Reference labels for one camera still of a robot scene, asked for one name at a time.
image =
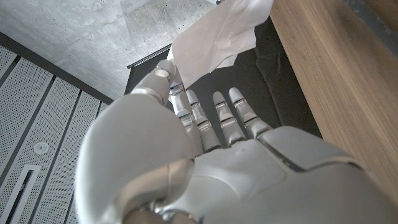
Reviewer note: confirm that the ceiling air vent slot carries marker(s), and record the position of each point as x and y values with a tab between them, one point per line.
17	196

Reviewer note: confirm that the white plastic bag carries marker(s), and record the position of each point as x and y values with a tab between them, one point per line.
217	40

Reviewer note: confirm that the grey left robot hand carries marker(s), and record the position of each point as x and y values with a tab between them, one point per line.
186	174

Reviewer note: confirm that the black backdrop curtain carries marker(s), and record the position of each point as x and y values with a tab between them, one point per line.
273	87

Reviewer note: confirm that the round white ceiling sensor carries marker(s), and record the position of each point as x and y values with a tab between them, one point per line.
41	148

